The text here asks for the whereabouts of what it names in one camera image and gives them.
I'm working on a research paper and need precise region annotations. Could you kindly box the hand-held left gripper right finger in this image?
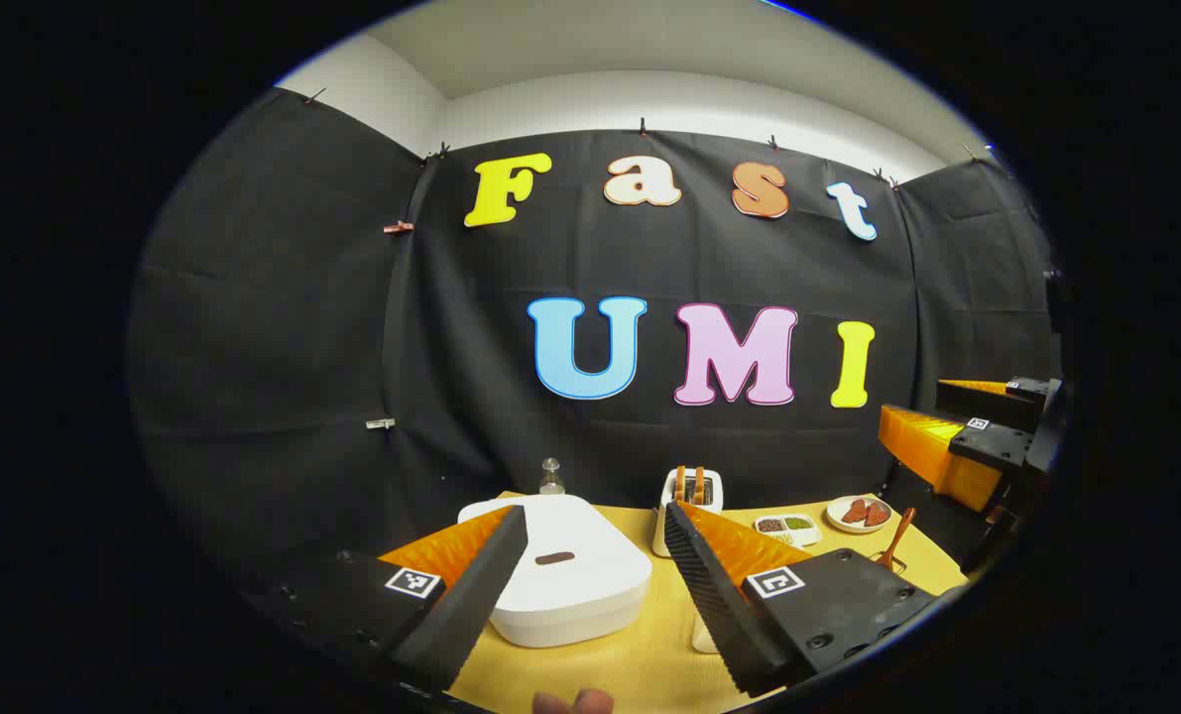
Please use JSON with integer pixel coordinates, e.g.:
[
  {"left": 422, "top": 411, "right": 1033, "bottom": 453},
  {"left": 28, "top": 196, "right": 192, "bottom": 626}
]
[{"left": 663, "top": 501, "right": 968, "bottom": 698}]

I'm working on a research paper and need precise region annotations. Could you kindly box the white round plate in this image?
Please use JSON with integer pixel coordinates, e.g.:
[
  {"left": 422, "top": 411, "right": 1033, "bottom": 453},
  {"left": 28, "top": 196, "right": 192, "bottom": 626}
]
[{"left": 826, "top": 495, "right": 893, "bottom": 535}]

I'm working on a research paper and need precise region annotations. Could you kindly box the brown wooden spoon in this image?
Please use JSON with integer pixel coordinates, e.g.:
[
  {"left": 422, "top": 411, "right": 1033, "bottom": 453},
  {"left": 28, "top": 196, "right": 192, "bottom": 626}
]
[{"left": 873, "top": 508, "right": 916, "bottom": 572}]

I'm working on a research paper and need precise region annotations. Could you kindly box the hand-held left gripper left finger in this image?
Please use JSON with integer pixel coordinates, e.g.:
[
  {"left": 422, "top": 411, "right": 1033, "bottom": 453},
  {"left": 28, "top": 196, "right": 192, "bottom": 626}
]
[{"left": 248, "top": 504, "right": 531, "bottom": 695}]

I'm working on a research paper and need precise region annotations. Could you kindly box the white toaster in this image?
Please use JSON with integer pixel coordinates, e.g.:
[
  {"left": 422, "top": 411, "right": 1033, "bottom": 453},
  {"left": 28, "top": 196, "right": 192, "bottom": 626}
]
[{"left": 651, "top": 466, "right": 725, "bottom": 558}]

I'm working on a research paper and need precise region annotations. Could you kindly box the white rice cooker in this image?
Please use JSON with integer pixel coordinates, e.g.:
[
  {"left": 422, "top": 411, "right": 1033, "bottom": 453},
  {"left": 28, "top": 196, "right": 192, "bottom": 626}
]
[{"left": 458, "top": 494, "right": 653, "bottom": 649}]

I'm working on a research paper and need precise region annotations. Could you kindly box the white divided dish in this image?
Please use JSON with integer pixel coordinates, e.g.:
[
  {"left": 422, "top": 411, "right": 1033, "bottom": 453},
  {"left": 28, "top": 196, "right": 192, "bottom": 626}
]
[{"left": 754, "top": 513, "right": 822, "bottom": 548}]

